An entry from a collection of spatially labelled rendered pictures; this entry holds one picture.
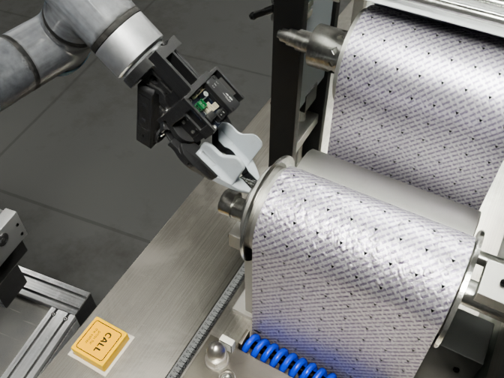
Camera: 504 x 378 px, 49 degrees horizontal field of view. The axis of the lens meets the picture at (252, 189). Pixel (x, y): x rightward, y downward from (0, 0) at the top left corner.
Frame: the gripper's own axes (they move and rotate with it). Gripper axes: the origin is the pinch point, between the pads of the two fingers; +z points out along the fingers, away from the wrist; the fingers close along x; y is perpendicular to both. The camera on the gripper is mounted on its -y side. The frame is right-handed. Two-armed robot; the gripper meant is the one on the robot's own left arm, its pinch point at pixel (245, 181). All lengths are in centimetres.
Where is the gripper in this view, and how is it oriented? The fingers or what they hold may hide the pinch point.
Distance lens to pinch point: 73.3
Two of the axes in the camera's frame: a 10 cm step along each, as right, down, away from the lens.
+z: 6.7, 7.1, 2.4
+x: 4.9, -6.5, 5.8
